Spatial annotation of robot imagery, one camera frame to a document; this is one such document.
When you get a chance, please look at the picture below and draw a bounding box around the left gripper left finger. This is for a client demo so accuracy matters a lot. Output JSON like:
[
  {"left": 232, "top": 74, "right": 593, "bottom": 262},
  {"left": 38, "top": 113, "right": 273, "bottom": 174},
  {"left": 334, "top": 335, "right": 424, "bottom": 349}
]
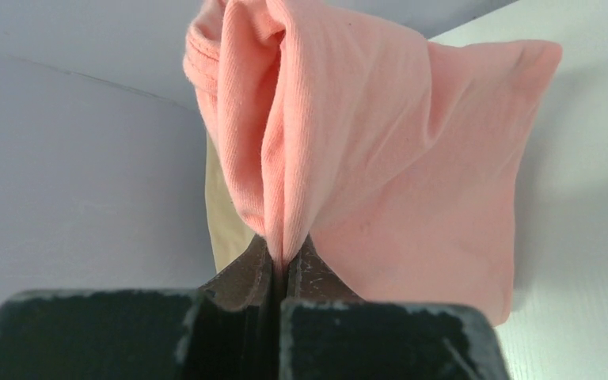
[{"left": 0, "top": 237, "right": 273, "bottom": 379}]

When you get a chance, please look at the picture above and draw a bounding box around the pink t shirt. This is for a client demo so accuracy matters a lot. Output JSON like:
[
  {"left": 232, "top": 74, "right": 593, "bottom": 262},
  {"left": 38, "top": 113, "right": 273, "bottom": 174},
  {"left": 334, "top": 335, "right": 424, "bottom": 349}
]
[{"left": 183, "top": 1, "right": 562, "bottom": 325}]

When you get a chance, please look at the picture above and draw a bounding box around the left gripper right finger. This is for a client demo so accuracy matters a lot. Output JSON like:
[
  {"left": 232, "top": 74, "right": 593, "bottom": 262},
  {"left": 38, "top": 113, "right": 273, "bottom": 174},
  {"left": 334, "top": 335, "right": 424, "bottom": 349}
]
[{"left": 279, "top": 240, "right": 509, "bottom": 380}]

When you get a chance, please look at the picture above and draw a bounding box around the folded tan t shirt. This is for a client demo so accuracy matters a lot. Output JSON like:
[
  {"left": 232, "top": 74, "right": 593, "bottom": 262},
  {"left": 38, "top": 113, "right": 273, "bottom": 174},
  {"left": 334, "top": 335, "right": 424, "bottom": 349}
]
[{"left": 204, "top": 135, "right": 254, "bottom": 273}]

